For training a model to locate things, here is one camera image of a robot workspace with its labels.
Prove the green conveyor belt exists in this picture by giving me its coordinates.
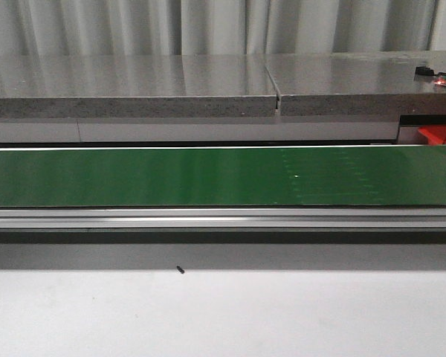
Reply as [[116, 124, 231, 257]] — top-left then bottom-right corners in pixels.
[[0, 145, 446, 208]]

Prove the red plate tray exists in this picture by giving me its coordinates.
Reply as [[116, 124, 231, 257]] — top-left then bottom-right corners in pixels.
[[418, 125, 446, 145]]

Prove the grey stone counter slab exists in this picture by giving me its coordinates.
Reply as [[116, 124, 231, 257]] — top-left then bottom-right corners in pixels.
[[0, 55, 277, 118]]

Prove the black connector plug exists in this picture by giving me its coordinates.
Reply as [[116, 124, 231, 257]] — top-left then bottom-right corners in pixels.
[[415, 66, 435, 77]]

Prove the grey pleated curtain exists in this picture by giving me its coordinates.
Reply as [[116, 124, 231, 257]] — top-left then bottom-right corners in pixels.
[[0, 1, 438, 56]]

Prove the aluminium conveyor side rail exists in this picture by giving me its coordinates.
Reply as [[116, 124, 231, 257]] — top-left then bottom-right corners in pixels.
[[0, 208, 446, 231]]

